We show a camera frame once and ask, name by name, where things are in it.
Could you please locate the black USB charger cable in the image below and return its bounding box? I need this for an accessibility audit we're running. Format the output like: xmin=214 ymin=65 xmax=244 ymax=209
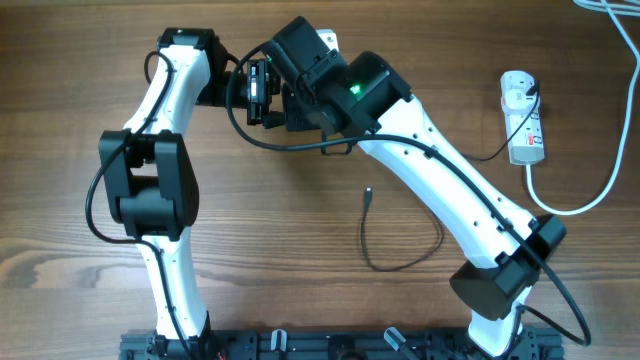
xmin=359 ymin=82 xmax=542 ymax=273

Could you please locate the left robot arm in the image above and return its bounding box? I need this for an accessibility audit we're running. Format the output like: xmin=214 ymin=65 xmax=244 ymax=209
xmin=85 ymin=28 xmax=279 ymax=359

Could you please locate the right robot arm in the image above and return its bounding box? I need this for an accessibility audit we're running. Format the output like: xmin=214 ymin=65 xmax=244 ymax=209
xmin=262 ymin=17 xmax=567 ymax=358

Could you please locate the white power strip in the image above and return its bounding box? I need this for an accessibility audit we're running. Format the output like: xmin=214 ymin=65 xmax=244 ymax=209
xmin=500 ymin=70 xmax=545 ymax=166

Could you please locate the white power strip cord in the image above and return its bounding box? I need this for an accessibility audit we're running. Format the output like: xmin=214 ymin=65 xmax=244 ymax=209
xmin=524 ymin=0 xmax=640 ymax=217

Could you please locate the white cable bundle corner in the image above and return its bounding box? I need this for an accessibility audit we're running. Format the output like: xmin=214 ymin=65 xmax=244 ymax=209
xmin=573 ymin=0 xmax=639 ymax=18

